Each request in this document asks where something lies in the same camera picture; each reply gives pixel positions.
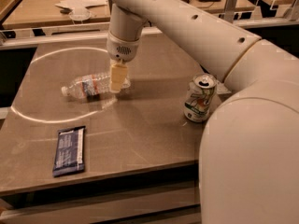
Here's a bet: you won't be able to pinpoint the wooden background desk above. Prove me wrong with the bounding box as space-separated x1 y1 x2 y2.
2 0 254 30

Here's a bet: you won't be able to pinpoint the clear round plastic lid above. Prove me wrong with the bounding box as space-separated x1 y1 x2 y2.
69 7 92 21

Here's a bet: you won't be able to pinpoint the clear plastic water bottle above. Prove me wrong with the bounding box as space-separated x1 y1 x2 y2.
61 72 132 100

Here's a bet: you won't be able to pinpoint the white green soda can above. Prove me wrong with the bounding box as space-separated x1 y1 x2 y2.
183 73 217 123

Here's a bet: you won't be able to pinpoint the dark blue snack bar wrapper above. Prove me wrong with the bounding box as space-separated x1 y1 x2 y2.
52 126 85 177

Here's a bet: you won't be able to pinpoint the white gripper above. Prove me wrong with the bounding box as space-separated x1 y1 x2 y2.
107 32 140 92

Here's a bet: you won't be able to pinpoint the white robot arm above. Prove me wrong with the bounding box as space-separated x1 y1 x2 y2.
109 0 299 224

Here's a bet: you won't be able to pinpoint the white paper sheets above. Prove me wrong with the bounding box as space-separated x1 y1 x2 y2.
56 0 108 8

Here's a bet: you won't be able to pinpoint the right grey metal post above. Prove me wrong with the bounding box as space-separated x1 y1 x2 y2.
222 0 237 22

